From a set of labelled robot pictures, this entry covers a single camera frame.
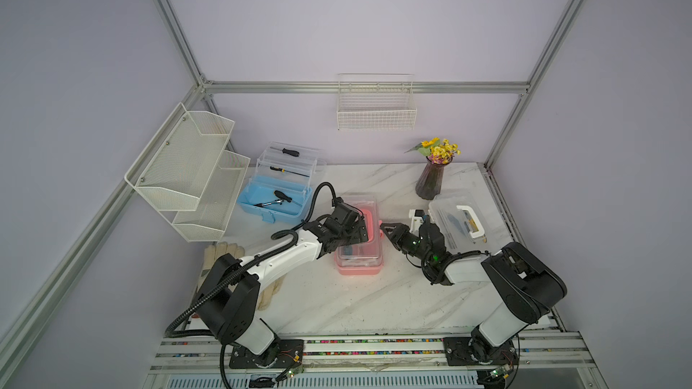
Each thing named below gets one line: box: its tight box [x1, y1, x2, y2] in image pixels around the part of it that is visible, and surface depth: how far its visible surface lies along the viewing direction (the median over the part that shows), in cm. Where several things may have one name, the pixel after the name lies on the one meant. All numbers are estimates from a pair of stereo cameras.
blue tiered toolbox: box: [236, 141, 328, 225], surface depth 110 cm
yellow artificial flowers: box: [403, 136, 462, 165], surface depth 95 cm
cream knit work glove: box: [256, 272, 288, 311], surface depth 85 cm
